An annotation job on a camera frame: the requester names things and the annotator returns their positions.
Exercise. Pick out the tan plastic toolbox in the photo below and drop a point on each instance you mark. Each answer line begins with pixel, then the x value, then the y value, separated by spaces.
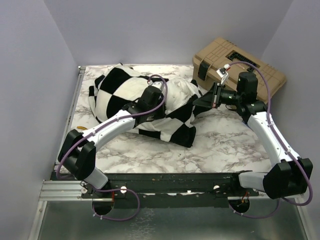
pixel 221 52

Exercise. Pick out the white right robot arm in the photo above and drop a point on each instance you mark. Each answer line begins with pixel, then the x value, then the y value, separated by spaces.
pixel 290 174

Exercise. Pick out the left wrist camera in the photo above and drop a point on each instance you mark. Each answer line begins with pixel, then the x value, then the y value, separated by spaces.
pixel 152 96

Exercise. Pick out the black and white checkered pillowcase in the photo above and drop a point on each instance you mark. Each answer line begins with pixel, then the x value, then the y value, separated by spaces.
pixel 124 88

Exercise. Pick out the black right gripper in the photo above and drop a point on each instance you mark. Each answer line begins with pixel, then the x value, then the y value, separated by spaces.
pixel 212 98

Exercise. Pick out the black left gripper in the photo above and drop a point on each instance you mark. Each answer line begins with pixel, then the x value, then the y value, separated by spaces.
pixel 161 113

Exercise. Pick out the black front mounting rail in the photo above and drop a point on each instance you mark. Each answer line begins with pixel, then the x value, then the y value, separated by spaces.
pixel 170 190

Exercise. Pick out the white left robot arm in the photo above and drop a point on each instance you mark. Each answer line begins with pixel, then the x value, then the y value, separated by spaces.
pixel 78 152

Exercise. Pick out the aluminium left side rail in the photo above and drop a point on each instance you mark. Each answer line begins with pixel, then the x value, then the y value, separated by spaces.
pixel 79 81

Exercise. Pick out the yellow handled pliers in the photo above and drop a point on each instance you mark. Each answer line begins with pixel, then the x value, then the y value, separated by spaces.
pixel 81 128

